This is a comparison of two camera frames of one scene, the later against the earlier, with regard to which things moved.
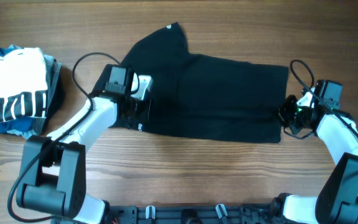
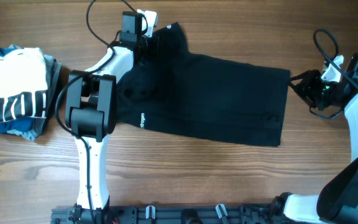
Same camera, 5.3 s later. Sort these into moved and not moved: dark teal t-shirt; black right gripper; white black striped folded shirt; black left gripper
Moved: black left gripper; black right gripper
Not moved: dark teal t-shirt; white black striped folded shirt
